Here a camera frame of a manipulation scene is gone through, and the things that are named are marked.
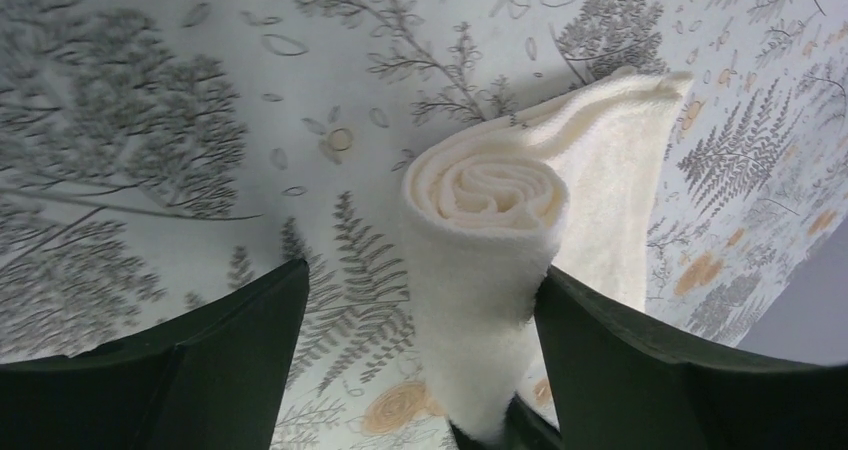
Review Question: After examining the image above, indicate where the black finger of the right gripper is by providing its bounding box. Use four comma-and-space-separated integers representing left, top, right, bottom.
449, 397, 562, 450

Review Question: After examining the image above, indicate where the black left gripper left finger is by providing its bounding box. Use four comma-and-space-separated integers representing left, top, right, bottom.
1, 260, 310, 450

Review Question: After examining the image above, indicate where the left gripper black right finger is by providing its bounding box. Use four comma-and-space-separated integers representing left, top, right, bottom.
535, 268, 847, 449

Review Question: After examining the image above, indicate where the cream terry towel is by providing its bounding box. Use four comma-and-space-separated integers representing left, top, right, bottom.
398, 67, 694, 448

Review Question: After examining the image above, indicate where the floral patterned table mat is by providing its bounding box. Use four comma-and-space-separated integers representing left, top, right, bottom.
1, 0, 847, 449

